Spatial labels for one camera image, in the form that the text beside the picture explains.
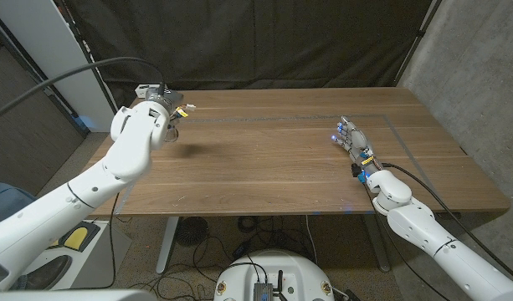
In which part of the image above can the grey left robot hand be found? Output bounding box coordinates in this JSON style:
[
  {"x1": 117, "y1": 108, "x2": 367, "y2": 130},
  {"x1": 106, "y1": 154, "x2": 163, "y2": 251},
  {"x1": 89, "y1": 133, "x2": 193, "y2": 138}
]
[{"x1": 145, "y1": 87, "x2": 186, "y2": 117}]

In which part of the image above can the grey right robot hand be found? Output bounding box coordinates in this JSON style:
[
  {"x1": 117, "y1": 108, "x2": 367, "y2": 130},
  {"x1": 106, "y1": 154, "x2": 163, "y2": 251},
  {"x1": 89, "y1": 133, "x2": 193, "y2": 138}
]
[{"x1": 331, "y1": 115, "x2": 379, "y2": 166}]

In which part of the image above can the silver handbell with black handle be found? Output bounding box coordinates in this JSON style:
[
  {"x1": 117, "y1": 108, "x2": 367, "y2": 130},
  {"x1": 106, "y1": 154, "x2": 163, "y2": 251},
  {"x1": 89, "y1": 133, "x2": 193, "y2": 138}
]
[{"x1": 162, "y1": 124, "x2": 180, "y2": 144}]

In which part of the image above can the white power strip box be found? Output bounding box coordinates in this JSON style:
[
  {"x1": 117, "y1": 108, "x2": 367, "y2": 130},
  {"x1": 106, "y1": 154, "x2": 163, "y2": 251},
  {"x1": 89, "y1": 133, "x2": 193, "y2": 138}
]
[{"x1": 135, "y1": 84, "x2": 157, "y2": 99}]

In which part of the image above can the black backdrop cloth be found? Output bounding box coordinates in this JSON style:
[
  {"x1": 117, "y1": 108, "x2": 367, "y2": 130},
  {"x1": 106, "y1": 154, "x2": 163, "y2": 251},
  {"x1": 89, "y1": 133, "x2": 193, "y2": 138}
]
[{"x1": 65, "y1": 0, "x2": 433, "y2": 114}]

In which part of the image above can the black backdrop stand pole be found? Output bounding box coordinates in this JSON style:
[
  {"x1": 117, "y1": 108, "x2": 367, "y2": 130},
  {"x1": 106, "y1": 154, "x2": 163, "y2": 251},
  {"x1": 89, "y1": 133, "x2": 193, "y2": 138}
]
[
  {"x1": 54, "y1": 0, "x2": 122, "y2": 122},
  {"x1": 392, "y1": 0, "x2": 444, "y2": 88}
]

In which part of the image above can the grey table leg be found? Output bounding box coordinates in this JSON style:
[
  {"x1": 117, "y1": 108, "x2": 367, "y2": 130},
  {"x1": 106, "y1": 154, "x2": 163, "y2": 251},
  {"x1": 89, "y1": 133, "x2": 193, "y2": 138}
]
[{"x1": 362, "y1": 213, "x2": 392, "y2": 273}]

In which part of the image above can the black round floor fan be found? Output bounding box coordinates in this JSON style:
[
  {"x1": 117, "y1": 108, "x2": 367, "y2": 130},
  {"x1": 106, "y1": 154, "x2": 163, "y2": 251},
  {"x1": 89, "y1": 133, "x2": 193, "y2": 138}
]
[{"x1": 175, "y1": 216, "x2": 210, "y2": 247}]

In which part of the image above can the white table leg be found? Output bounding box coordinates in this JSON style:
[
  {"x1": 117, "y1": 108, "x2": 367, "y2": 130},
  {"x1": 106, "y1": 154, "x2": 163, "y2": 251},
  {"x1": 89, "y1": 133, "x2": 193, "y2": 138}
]
[{"x1": 156, "y1": 216, "x2": 181, "y2": 275}]

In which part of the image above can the white leaning panel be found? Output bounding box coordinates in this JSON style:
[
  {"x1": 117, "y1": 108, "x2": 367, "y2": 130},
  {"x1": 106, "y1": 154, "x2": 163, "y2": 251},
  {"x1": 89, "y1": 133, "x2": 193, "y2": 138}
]
[{"x1": 0, "y1": 0, "x2": 119, "y2": 133}]

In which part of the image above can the white robot torso base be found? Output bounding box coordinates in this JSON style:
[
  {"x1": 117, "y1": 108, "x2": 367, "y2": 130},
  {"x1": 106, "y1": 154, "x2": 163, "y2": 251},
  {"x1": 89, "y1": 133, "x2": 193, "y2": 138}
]
[{"x1": 213, "y1": 249, "x2": 336, "y2": 301}]

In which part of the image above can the yellow black foot pedal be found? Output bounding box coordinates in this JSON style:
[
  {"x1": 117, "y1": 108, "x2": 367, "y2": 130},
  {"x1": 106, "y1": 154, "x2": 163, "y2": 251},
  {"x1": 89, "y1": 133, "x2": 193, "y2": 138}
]
[{"x1": 57, "y1": 222, "x2": 101, "y2": 253}]

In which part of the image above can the white pedal platform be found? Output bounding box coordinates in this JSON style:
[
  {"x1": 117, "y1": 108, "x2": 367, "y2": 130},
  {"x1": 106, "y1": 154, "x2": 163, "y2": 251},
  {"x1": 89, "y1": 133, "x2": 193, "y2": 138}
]
[{"x1": 25, "y1": 217, "x2": 134, "y2": 292}]

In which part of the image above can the grey radio box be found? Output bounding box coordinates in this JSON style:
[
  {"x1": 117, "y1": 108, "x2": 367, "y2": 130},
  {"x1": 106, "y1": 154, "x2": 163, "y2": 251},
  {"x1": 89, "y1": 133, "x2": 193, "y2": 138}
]
[{"x1": 253, "y1": 282, "x2": 274, "y2": 301}]

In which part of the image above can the person's blue jeans leg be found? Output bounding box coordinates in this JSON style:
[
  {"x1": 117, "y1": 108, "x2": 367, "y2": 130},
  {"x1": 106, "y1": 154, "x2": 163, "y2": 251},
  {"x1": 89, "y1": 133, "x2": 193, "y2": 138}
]
[{"x1": 0, "y1": 175, "x2": 35, "y2": 229}]

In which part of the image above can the dark leather shoe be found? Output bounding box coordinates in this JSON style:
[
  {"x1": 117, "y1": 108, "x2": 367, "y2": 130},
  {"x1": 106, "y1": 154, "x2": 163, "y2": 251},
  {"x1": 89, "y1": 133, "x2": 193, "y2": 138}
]
[{"x1": 19, "y1": 254, "x2": 73, "y2": 290}]

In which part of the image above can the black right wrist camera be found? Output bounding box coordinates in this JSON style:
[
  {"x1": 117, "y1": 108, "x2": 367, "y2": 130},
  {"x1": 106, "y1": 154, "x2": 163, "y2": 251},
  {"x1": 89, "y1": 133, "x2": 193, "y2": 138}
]
[{"x1": 350, "y1": 162, "x2": 368, "y2": 184}]

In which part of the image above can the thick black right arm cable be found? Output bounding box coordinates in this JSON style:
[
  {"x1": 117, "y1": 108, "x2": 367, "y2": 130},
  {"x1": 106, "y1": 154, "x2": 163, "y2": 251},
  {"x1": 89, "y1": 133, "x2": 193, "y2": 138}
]
[{"x1": 381, "y1": 161, "x2": 513, "y2": 285}]

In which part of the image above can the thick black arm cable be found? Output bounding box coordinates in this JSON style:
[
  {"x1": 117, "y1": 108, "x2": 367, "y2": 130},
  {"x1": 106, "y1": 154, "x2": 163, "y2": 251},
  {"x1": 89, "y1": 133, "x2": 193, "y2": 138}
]
[
  {"x1": 0, "y1": 56, "x2": 167, "y2": 125},
  {"x1": 381, "y1": 161, "x2": 513, "y2": 285}
]

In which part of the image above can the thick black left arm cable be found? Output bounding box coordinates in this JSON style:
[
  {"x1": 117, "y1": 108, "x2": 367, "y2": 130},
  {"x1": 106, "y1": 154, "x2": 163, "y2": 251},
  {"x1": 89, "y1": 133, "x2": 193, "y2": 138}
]
[{"x1": 0, "y1": 56, "x2": 167, "y2": 125}]

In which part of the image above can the white floor cable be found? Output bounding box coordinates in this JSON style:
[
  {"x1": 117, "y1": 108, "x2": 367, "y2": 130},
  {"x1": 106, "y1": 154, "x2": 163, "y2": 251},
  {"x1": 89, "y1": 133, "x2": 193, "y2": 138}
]
[{"x1": 305, "y1": 215, "x2": 320, "y2": 265}]

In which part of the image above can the black floor cable tangle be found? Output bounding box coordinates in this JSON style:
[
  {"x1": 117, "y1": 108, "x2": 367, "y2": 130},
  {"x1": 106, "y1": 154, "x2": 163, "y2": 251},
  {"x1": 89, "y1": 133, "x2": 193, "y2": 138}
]
[{"x1": 126, "y1": 215, "x2": 320, "y2": 301}]

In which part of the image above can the thin black left wrist cable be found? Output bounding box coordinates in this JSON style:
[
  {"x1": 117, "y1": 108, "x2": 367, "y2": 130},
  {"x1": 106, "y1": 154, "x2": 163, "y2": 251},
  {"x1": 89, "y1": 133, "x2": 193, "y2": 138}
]
[{"x1": 67, "y1": 191, "x2": 119, "y2": 292}]

